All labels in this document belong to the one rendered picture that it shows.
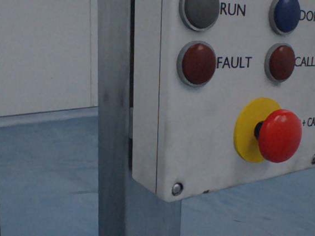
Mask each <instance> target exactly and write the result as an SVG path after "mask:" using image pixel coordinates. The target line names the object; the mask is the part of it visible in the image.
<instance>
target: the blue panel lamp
mask: <svg viewBox="0 0 315 236"><path fill-rule="evenodd" d="M299 19H300V6H299V3H298V0H279V1H278V2H277V5H276V7H275V23H276V26H277V28H278V29H279V30H280V31H282V32H285V33H286V32H290V31H292V30H293V29H295V27H296V26H297V24H298V22H299Z"/></svg>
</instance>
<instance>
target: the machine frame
mask: <svg viewBox="0 0 315 236"><path fill-rule="evenodd" d="M134 36H135V0H98V236H180V229H181V204H182V199H181V200H178V201H173V202H167V203H166V202H164V201H162V200H160V199H159V198H158V197H157V196H156V195H155V194H153V193H152V192H150V191H149V190H148V189H146V188H145V187H144V186H142V185H141V184H140V183H138V182H137V181H135V180H134V179H133V139H131V138H129V108H130V107H134ZM0 236H1V218H0Z"/></svg>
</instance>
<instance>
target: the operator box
mask: <svg viewBox="0 0 315 236"><path fill-rule="evenodd" d="M179 1H180V0H135V36H134V107H130V108H129V138H131V139H133V179H134V180H135V181H137V182H138V183H140V184H141V185H142V186H144V187H145V188H146V189H148V190H149V191H150V192H152V193H153V194H155V195H156V196H157V197H158V198H159V199H160V200H162V201H164V202H166V203H167V202H173V201H178V200H181V199H186V198H190V197H196V196H198V195H201V194H205V193H211V192H215V191H220V190H223V189H228V188H230V187H235V186H240V185H243V184H248V183H252V182H258V181H263V179H268V178H273V177H277V176H282V175H287V174H290V173H295V172H297V171H302V170H307V169H310V168H315V126H314V124H312V121H313V117H314V121H315V66H307V57H309V58H308V65H311V64H312V57H313V65H315V21H313V20H314V12H315V0H298V3H299V6H300V9H302V10H303V11H305V13H306V14H307V12H308V11H312V12H313V19H312V20H311V21H308V20H307V19H306V17H305V19H304V20H299V22H298V25H297V27H296V29H295V30H294V31H293V32H291V33H290V34H288V35H279V34H276V33H275V32H274V31H273V29H272V28H271V25H270V23H269V18H268V13H269V8H270V6H271V4H272V1H273V0H220V9H221V3H225V4H226V8H225V10H226V13H227V15H226V14H225V12H224V11H223V9H222V14H220V13H219V17H218V19H217V22H215V24H214V25H213V26H212V27H211V28H210V29H208V30H205V31H195V30H191V29H189V28H188V27H187V26H186V25H184V23H183V21H182V20H181V17H180V12H179ZM229 3H230V13H231V14H233V13H234V11H235V4H236V13H235V14H234V15H232V16H231V15H229V13H228V4H229ZM237 4H239V5H240V6H241V8H242V11H244V4H245V5H246V6H245V16H243V14H242V12H241V10H240V8H238V15H237ZM192 41H202V42H206V43H207V44H210V45H211V46H212V48H213V50H214V52H215V55H216V58H218V57H222V59H219V61H221V62H222V63H219V68H217V66H216V69H215V73H214V75H213V77H212V78H211V80H210V81H209V82H208V83H207V84H205V85H203V86H190V85H187V84H185V83H183V82H182V81H181V79H180V77H179V75H178V73H177V69H176V61H177V58H178V55H179V53H180V51H181V49H182V47H183V46H184V45H186V44H187V43H189V42H192ZM276 43H287V44H289V45H290V46H291V47H292V48H293V50H294V53H295V56H296V58H297V57H300V58H301V59H300V58H298V59H297V60H296V65H300V64H301V63H302V60H303V57H305V61H306V66H305V64H304V63H303V64H302V66H298V67H297V66H295V67H294V70H293V72H292V74H291V76H290V77H289V78H288V80H286V81H284V82H282V83H277V82H273V81H271V80H269V78H268V77H267V75H266V72H265V58H266V54H267V52H268V50H269V49H270V48H271V46H273V45H274V44H276ZM226 57H228V62H229V65H230V68H228V65H225V67H224V68H222V66H223V63H224V62H225V59H226ZM232 57H233V66H234V67H235V66H236V65H237V57H239V58H238V67H236V68H233V67H232V65H231V61H232ZM240 57H242V62H241V66H244V68H240ZM245 57H252V59H250V61H249V68H248V67H247V66H248V59H245ZM260 97H266V98H271V99H274V100H275V101H277V103H279V105H280V107H281V108H282V109H287V110H289V111H291V112H293V113H295V114H296V115H297V116H298V118H299V119H300V121H301V123H302V139H301V141H300V144H299V147H298V150H297V151H296V153H295V154H294V155H293V156H292V157H291V158H290V159H289V160H287V161H284V162H280V163H273V162H271V161H268V160H264V161H263V162H259V163H252V162H248V161H245V160H244V159H242V158H241V156H239V155H238V153H237V151H236V148H235V144H234V139H233V137H234V129H235V124H236V120H237V118H238V115H239V114H240V113H241V111H242V109H243V108H244V107H245V106H246V105H247V104H248V103H249V102H250V101H251V100H253V99H256V98H260ZM310 117H311V118H312V119H310ZM308 119H310V120H309V121H308ZM304 121H305V122H306V123H304V126H303V122H304ZM307 121H308V125H310V124H312V126H311V127H308V125H307Z"/></svg>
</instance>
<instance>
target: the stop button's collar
mask: <svg viewBox="0 0 315 236"><path fill-rule="evenodd" d="M277 109H281V107H280V105H279V103H277V101H275V100H274V99H271V98H266V97H260V98H256V99H253V100H251V101H250V102H249V103H248V104H247V105H246V106H245V107H244V108H243V109H242V111H241V113H240V114H239V115H238V118H237V120H236V124H235V129H234V137H233V139H234V144H235V148H236V151H237V153H238V155H239V156H241V158H242V159H244V160H245V161H248V162H252V163H259V162H263V161H264V160H266V159H264V158H263V156H262V155H261V153H260V150H259V146H258V140H257V139H256V138H255V137H254V129H255V127H256V125H257V124H258V123H259V122H260V121H265V119H266V117H267V116H268V115H269V114H271V113H273V112H274V111H275V110H277ZM310 119H312V118H311V117H310ZM310 119H308V121H309V120H310ZM308 121H307V125H308ZM313 121H314V117H313ZM313 121H312V124H314V126H315V121H314V122H313ZM312 124H310V125H308V127H311V126H312Z"/></svg>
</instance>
